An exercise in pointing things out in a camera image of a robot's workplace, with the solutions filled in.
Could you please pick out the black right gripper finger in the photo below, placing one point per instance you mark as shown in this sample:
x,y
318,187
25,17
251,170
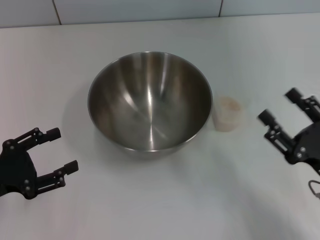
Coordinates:
x,y
267,117
293,94

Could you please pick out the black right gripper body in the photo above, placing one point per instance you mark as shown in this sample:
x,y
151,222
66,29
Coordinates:
x,y
308,145

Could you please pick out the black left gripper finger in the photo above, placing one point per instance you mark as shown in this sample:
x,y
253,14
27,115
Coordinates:
x,y
71,168
53,133

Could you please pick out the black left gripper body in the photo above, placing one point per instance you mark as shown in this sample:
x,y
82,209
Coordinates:
x,y
17,170

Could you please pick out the large stainless steel bowl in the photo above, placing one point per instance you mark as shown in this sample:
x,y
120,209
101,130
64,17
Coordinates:
x,y
150,105

